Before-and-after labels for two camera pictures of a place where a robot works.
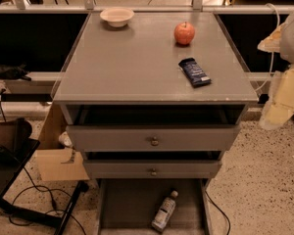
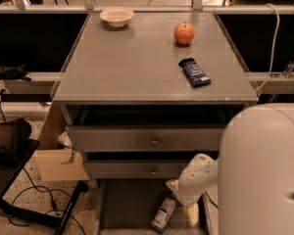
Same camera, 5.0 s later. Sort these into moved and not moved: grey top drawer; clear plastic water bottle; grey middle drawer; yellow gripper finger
Moved: yellow gripper finger
Not moved: grey top drawer; clear plastic water bottle; grey middle drawer
